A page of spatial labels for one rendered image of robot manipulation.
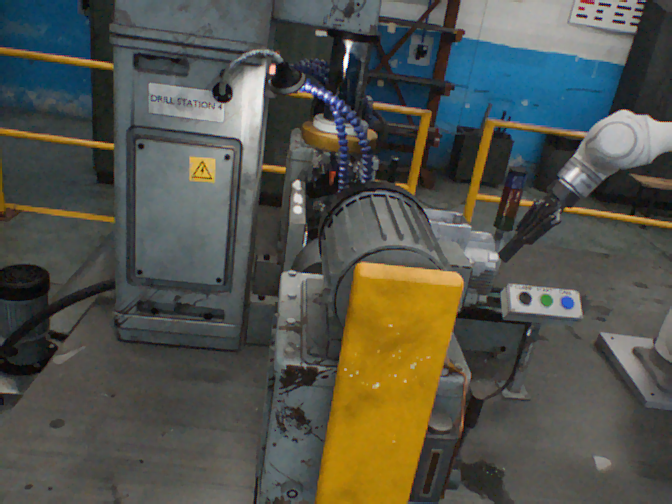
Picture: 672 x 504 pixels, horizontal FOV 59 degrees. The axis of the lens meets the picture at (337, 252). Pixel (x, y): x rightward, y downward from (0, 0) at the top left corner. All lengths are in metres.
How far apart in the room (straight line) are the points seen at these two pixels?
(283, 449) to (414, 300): 0.35
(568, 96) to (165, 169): 5.88
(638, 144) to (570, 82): 5.52
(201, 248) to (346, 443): 0.68
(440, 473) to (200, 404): 0.60
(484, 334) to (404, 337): 0.93
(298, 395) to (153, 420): 0.49
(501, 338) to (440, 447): 0.82
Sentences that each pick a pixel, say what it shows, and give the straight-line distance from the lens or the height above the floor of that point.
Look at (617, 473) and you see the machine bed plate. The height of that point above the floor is 0.80.
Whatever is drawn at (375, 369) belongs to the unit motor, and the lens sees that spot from 0.75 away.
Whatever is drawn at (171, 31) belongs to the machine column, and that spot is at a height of 1.52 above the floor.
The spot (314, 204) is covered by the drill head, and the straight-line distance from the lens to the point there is 1.70.
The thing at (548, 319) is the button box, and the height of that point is 1.03.
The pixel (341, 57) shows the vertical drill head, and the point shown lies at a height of 1.50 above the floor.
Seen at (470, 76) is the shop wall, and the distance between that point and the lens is 6.53.
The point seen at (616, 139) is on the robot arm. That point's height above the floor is 1.44.
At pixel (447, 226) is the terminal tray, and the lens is 1.50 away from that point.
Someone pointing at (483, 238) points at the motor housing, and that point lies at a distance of 1.57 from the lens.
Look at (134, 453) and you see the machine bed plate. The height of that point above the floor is 0.80.
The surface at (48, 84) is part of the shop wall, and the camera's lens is 7.04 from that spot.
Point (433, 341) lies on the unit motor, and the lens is 0.74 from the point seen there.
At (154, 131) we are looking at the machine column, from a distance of 1.30.
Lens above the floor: 1.64
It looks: 24 degrees down
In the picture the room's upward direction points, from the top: 9 degrees clockwise
